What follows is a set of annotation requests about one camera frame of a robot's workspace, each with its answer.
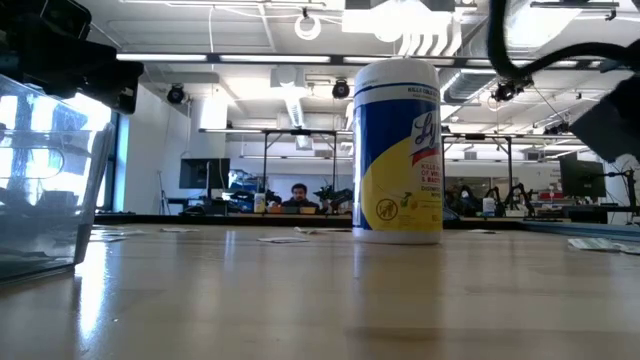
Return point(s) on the long ceiling light strip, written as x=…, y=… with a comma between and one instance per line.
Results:
x=275, y=58
x=160, y=57

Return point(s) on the person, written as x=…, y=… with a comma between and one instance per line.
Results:
x=299, y=192

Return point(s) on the disinfecting wipes canister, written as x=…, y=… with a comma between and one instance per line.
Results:
x=395, y=165

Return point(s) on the blue white alcohol pad packet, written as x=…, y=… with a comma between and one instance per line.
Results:
x=282, y=240
x=631, y=248
x=177, y=230

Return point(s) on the black ceiling camera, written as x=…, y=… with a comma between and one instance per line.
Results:
x=176, y=94
x=341, y=89
x=505, y=91

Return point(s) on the green white bandage wrapper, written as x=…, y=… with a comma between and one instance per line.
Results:
x=482, y=231
x=595, y=244
x=310, y=230

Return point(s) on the black background gantry frame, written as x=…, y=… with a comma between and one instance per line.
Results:
x=300, y=132
x=475, y=136

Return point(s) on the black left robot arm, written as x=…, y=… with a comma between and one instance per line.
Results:
x=40, y=17

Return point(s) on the small background wipes canister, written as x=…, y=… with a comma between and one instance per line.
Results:
x=259, y=202
x=488, y=206

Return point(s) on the black computer monitor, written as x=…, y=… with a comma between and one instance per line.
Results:
x=200, y=172
x=580, y=177

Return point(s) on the dark clear plastic tray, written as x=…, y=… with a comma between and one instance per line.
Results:
x=50, y=200

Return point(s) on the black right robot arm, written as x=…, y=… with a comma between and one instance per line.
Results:
x=615, y=120

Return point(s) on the background black robot arm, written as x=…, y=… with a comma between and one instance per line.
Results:
x=332, y=195
x=500, y=197

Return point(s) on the white ceiling duct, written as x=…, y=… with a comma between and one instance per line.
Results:
x=400, y=22

